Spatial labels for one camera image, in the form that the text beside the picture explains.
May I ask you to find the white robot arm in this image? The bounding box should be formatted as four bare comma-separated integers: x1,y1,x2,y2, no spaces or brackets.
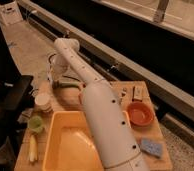
52,38,150,171

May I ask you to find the white paper cup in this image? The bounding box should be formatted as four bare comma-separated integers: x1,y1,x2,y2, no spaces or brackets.
35,93,52,112

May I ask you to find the green plastic cup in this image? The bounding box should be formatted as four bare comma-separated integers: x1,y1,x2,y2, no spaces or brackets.
28,115,44,134

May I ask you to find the green pepper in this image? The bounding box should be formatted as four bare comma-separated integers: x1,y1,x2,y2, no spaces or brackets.
52,82,80,90

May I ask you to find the orange bowl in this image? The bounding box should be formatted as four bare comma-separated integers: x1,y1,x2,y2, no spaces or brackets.
127,101,154,126

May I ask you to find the yellow plastic tub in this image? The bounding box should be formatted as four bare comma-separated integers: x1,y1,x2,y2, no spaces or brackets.
42,111,104,171

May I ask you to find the blue sponge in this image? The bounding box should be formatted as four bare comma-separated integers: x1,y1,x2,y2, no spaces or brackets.
140,138,162,158

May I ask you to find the yellow corn cob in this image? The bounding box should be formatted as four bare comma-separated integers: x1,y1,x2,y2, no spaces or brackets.
29,135,38,163

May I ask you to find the white paper bag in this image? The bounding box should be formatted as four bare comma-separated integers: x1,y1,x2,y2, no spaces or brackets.
0,1,23,26

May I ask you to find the black coiled cable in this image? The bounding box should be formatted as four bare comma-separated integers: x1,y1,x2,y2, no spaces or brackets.
48,53,82,83

